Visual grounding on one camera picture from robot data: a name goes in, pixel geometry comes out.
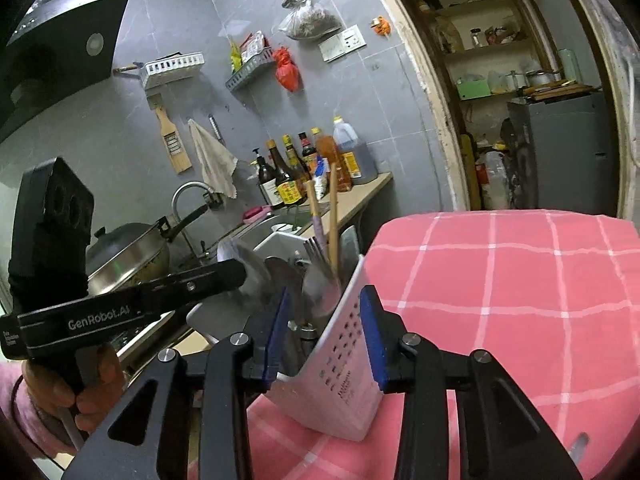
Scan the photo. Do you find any hanging beige dishcloth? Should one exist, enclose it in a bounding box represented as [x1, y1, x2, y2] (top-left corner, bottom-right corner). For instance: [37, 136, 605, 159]
[188, 119, 238, 200]

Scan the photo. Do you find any wooden chopstick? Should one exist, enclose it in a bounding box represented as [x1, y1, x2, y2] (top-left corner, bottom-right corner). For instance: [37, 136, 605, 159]
[328, 162, 340, 276]

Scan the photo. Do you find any steel wok with lid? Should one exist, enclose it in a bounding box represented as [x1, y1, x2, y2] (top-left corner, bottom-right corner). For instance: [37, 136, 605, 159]
[86, 205, 209, 296]

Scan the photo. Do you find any chrome faucet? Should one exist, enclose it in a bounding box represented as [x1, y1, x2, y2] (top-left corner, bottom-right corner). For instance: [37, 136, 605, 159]
[170, 180, 227, 261]

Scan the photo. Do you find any large oil bottle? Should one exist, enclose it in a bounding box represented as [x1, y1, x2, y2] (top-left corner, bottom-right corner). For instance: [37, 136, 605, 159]
[333, 116, 378, 185]

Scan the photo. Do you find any orange oil bottle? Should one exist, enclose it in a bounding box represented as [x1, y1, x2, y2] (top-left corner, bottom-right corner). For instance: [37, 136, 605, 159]
[311, 127, 352, 192]

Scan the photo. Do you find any orange wall hook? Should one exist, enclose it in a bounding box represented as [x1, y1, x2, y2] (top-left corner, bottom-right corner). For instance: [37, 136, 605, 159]
[370, 16, 392, 38]

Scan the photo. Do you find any grey wall rack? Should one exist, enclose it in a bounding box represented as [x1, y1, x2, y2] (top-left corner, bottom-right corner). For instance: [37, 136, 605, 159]
[226, 47, 274, 92]

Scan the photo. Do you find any person's left hand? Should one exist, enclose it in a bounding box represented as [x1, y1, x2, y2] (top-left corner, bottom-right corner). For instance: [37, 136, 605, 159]
[22, 346, 125, 434]

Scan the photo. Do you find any yellow gas cylinder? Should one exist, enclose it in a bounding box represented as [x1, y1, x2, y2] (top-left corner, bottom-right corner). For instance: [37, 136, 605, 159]
[460, 133, 482, 210]

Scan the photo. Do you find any hanging bag of dried goods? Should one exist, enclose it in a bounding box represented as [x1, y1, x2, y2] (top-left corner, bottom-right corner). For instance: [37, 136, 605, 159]
[278, 0, 341, 41]

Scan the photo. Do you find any steel spoon handle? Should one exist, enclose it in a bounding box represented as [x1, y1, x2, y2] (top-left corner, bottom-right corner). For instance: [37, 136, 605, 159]
[568, 432, 590, 465]

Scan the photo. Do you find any yellow label sauce bottle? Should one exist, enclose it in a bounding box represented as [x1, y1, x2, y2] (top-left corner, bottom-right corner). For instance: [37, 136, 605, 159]
[266, 139, 305, 206]

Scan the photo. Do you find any grey metal cabinet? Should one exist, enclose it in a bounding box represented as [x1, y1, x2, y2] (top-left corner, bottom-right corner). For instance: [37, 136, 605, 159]
[501, 92, 618, 217]

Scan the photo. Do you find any red plastic bag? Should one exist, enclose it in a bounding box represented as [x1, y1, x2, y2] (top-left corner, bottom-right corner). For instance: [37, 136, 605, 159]
[273, 47, 300, 92]

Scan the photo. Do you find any green box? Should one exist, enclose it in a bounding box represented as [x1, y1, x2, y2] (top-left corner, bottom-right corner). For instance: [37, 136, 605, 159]
[456, 79, 492, 101]

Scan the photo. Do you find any white wall socket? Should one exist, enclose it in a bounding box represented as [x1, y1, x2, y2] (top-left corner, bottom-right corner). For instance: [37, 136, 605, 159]
[319, 25, 367, 63]

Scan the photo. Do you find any black range hood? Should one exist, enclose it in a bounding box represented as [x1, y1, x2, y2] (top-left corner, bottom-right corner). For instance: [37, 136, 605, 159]
[1, 0, 128, 139]

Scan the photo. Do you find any dark soy sauce bottle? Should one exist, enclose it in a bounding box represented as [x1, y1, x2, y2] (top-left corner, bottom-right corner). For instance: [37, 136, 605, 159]
[253, 148, 284, 209]

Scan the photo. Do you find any white wall basket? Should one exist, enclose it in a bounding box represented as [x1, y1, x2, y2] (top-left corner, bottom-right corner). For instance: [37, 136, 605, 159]
[139, 52, 205, 90]

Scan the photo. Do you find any wooden countertop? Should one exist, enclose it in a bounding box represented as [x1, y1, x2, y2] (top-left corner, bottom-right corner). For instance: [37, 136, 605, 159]
[299, 171, 394, 241]

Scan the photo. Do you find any pink checkered tablecloth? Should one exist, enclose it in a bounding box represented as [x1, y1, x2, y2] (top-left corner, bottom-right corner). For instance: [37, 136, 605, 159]
[247, 209, 639, 479]

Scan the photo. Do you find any white perforated utensil holder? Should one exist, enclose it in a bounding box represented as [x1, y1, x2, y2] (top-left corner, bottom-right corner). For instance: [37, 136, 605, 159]
[186, 231, 385, 443]

